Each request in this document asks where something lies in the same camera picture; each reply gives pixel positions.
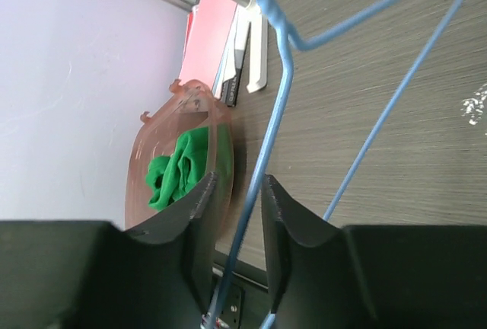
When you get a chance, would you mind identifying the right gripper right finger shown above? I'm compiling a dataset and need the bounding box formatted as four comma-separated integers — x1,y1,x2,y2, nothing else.
262,175,486,328

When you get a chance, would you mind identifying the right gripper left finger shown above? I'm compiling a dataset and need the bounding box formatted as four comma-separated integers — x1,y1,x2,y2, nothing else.
1,173,218,328

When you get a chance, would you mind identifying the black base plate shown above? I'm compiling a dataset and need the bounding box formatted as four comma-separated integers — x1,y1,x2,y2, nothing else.
214,261,269,329

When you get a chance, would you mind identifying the green tank top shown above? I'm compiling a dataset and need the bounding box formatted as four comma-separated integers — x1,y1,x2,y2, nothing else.
144,125,234,212

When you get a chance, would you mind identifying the stack of papers folders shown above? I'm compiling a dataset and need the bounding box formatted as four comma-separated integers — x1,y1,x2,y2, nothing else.
183,0,249,107

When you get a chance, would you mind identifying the brown translucent plastic basin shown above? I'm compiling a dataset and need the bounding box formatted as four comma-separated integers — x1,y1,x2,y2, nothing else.
125,79,231,241

